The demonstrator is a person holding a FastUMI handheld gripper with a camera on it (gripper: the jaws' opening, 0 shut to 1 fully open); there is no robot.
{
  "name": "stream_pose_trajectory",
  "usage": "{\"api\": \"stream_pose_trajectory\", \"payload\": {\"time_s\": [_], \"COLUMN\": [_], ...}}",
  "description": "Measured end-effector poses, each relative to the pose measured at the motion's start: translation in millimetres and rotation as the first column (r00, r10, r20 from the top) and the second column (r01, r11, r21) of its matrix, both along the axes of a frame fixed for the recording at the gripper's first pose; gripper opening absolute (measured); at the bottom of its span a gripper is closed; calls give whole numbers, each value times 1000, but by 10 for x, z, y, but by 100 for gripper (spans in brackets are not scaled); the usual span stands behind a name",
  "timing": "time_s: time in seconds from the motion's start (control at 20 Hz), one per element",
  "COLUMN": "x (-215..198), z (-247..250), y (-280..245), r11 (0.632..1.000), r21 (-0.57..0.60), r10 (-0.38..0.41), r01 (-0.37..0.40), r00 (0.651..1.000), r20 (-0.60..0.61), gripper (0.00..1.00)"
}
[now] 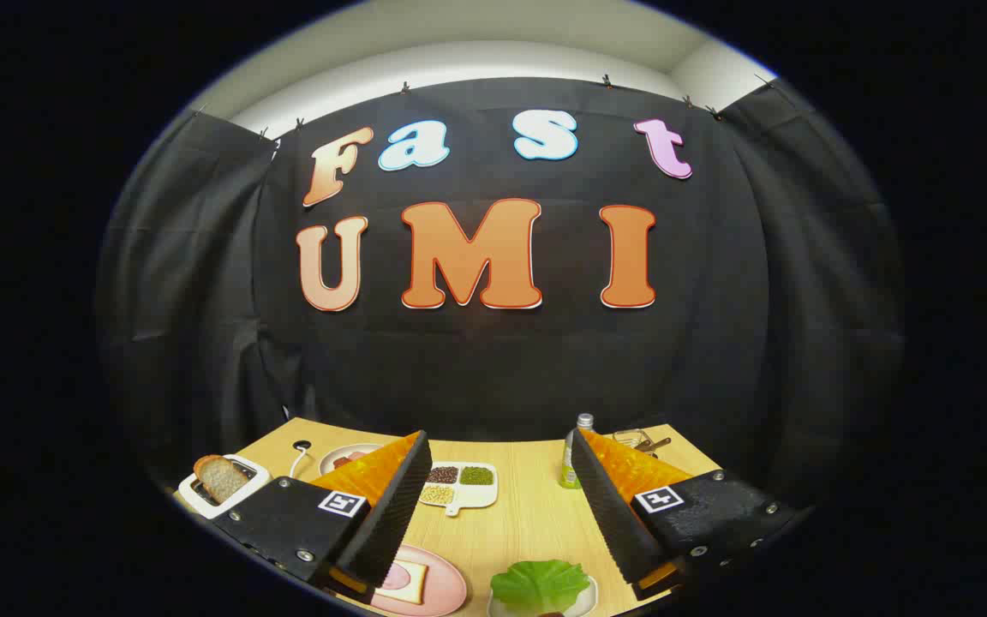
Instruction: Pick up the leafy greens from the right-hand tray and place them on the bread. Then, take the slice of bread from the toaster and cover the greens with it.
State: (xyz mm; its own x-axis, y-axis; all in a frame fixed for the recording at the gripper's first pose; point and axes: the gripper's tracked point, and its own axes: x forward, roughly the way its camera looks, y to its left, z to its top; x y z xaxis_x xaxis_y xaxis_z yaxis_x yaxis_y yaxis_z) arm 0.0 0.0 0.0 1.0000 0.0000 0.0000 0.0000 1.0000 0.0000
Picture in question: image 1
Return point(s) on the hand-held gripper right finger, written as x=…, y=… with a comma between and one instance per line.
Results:
x=609, y=514

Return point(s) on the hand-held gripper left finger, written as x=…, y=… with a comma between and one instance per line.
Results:
x=386, y=514

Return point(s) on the green lettuce leaf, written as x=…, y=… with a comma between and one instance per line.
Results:
x=541, y=583

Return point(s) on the toasted bread slice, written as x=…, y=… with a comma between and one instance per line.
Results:
x=221, y=478

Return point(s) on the pile of yellow soybeans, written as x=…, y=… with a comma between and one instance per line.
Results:
x=437, y=494

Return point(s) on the green label bottle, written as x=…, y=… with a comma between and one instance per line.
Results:
x=568, y=470

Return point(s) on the pink ham slice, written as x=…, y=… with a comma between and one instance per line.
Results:
x=396, y=578

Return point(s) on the brown meat piece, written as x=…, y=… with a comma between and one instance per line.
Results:
x=344, y=460

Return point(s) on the pile of dark beans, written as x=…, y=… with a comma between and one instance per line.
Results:
x=442, y=474

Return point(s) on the grey round plate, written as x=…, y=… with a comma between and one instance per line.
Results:
x=362, y=447

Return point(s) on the white square plate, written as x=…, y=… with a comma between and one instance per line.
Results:
x=590, y=596

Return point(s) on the white bread slice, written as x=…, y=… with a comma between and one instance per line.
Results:
x=419, y=592

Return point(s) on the brown wooden utensil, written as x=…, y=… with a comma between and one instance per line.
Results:
x=658, y=445

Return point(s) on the pink round plate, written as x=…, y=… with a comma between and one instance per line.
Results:
x=446, y=583

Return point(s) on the white divided tray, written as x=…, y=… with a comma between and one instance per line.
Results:
x=481, y=495

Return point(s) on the pile of green beans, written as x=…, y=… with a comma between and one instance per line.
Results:
x=476, y=475

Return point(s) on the white toaster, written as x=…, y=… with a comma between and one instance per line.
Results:
x=202, y=506

